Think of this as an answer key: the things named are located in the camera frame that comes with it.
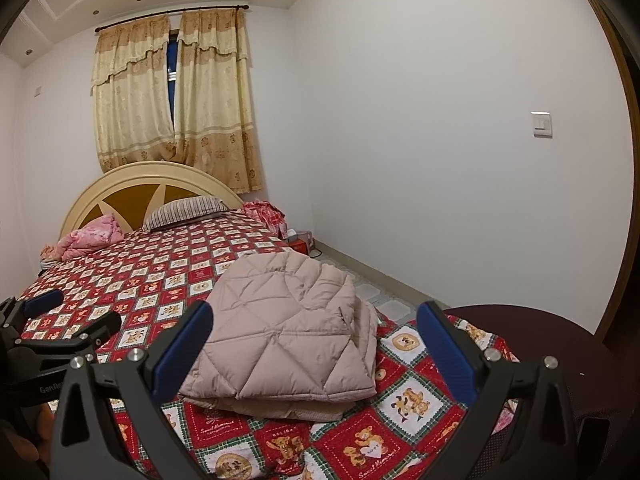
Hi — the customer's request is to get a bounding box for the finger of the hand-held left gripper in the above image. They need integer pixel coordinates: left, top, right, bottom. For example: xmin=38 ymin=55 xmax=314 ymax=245
xmin=20 ymin=311 xmax=123 ymax=357
xmin=0 ymin=288 xmax=65 ymax=333

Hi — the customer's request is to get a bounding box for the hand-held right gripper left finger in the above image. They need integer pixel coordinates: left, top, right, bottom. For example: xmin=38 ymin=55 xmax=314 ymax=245
xmin=50 ymin=300 xmax=215 ymax=480

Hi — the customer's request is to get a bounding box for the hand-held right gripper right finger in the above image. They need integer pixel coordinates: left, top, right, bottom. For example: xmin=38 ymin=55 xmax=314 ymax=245
xmin=416 ymin=301 xmax=583 ymax=480

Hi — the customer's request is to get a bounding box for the beige quilted puffer jacket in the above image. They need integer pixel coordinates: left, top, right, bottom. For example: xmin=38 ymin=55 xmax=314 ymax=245
xmin=177 ymin=250 xmax=379 ymax=423

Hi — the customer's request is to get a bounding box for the person's left hand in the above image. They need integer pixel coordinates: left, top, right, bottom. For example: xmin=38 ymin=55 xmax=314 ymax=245
xmin=0 ymin=402 xmax=53 ymax=468

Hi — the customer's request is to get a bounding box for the red checkered bear bedspread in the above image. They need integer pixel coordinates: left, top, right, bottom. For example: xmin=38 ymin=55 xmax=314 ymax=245
xmin=15 ymin=210 xmax=521 ymax=480

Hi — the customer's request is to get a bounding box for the pink crumpled garment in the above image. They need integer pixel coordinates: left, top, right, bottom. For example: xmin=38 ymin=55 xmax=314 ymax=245
xmin=56 ymin=213 xmax=123 ymax=262

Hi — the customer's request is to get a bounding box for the dark round chair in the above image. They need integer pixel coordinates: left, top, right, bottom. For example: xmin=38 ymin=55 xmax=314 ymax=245
xmin=447 ymin=304 xmax=640 ymax=480

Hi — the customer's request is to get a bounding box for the cream arched wooden headboard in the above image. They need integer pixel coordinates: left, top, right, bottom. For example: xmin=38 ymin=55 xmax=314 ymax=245
xmin=59 ymin=161 xmax=244 ymax=241

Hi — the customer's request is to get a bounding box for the striped pillow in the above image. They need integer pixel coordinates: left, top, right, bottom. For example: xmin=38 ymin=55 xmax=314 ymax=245
xmin=142 ymin=196 xmax=227 ymax=233

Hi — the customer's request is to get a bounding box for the red patterned cloth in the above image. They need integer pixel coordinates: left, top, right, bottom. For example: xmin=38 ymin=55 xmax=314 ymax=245
xmin=242 ymin=200 xmax=287 ymax=238

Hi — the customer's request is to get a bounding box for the wide cream floral curtain panel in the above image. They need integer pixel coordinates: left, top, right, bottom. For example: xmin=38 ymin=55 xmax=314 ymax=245
xmin=91 ymin=14 xmax=177 ymax=173

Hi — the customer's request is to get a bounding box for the long cream floral curtain panel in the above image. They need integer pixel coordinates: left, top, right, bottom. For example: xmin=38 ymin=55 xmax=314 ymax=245
xmin=172 ymin=6 xmax=263 ymax=193

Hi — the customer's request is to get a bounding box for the window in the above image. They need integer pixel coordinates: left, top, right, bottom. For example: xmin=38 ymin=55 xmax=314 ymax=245
xmin=166 ymin=35 xmax=180 ymax=126

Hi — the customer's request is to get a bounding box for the dark curtain rod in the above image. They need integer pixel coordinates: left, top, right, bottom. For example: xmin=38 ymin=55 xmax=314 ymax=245
xmin=94 ymin=5 xmax=248 ymax=33

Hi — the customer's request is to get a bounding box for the brown door frame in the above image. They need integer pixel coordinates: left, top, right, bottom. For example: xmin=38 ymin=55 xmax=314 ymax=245
xmin=587 ymin=0 xmax=640 ymax=341

